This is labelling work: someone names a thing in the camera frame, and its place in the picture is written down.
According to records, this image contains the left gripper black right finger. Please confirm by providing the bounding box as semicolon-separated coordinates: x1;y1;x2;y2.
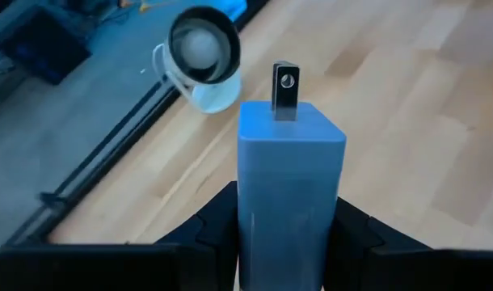
322;196;436;291

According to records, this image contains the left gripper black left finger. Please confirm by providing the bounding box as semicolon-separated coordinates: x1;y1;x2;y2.
153;180;240;291

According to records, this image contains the lavender usb charger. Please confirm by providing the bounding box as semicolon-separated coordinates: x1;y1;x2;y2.
237;60;348;291

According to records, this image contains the dark bulky box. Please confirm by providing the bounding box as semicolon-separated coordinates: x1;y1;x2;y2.
0;6;92;86

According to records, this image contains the black metal table frame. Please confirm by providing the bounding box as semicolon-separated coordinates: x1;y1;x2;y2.
0;0;272;247

